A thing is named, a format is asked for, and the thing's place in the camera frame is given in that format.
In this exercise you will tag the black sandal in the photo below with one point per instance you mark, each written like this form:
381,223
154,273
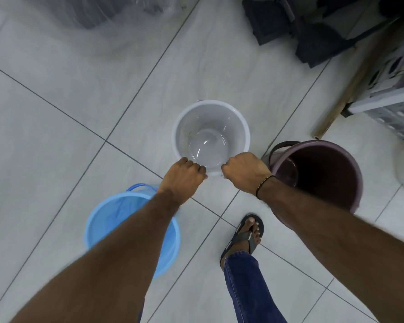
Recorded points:
245,238

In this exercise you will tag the person's right fingers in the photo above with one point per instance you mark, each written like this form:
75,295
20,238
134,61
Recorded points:
229,169

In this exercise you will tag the person's right forearm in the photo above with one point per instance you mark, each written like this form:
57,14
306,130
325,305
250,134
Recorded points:
343,245

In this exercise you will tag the wooden stick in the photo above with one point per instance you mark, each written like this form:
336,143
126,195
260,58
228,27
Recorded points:
350,87

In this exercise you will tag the person's right foot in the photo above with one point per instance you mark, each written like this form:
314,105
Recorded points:
247,233

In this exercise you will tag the person's left fingers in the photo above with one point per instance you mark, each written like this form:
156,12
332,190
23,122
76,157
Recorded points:
196,166

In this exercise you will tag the maroon plastic bucket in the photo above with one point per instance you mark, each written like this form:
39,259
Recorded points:
323,174

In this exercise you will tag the person's left forearm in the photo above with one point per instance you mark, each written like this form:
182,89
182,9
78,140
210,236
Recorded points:
107,262

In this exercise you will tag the grey plastic crate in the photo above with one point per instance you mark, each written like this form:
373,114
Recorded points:
390,90

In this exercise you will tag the person's right hand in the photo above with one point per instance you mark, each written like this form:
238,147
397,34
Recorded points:
245,173

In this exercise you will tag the blue plastic bucket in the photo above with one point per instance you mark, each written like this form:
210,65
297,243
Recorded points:
107,215

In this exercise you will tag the person's blue jeans leg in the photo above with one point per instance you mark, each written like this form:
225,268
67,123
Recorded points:
249,292

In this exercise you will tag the white plastic bucket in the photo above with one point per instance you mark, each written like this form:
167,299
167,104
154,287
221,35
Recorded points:
210,134

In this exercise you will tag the person's left hand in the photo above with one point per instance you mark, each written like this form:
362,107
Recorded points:
181,179

